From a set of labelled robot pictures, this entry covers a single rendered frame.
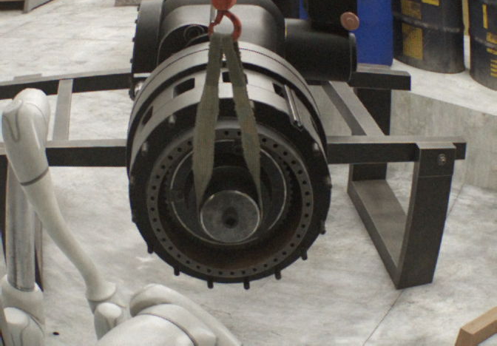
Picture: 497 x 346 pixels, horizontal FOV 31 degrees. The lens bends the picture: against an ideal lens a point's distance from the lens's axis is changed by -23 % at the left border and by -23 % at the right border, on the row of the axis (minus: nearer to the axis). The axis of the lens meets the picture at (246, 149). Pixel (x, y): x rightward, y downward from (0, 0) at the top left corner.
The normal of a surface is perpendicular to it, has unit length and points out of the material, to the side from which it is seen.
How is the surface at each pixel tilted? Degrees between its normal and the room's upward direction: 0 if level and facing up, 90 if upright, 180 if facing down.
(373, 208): 0
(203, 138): 93
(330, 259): 0
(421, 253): 90
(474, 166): 90
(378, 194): 0
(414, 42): 90
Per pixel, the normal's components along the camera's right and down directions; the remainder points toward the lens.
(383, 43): 0.68, 0.28
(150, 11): 0.06, -0.69
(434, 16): -0.01, 0.34
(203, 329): 0.67, -0.62
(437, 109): -0.40, 0.30
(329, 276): 0.04, -0.94
